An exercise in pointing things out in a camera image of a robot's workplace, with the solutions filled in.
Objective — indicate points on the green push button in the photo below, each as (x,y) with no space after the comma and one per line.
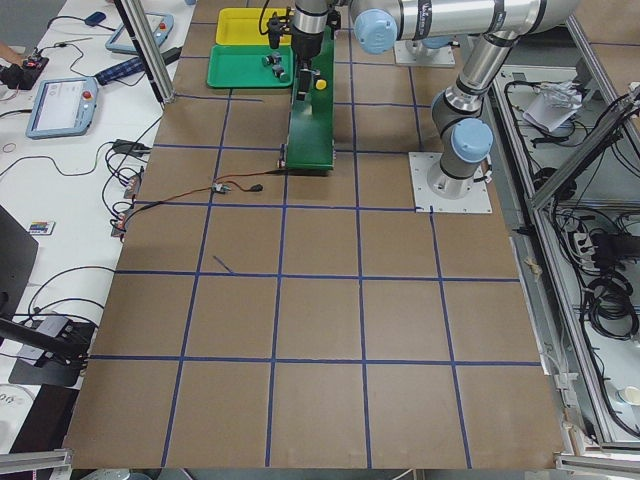
(280,73)
(274,58)

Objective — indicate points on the teach pendant near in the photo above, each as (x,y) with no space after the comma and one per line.
(63,108)

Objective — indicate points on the green conveyor belt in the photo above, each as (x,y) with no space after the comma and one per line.
(310,143)

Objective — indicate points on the blue checkered umbrella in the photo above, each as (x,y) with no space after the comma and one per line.
(119,71)

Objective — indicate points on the black power adapter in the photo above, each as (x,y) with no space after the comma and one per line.
(171,55)

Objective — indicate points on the yellow plastic tray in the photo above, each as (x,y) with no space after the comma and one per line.
(239,27)

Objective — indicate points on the aluminium frame post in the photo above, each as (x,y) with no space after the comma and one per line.
(135,21)

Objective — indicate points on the small circuit board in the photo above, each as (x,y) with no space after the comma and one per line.
(220,188)

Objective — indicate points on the green plastic tray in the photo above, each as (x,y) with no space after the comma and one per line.
(240,67)

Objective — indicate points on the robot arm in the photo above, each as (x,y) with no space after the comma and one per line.
(307,29)
(378,25)

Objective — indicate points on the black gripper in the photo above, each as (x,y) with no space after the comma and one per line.
(305,46)

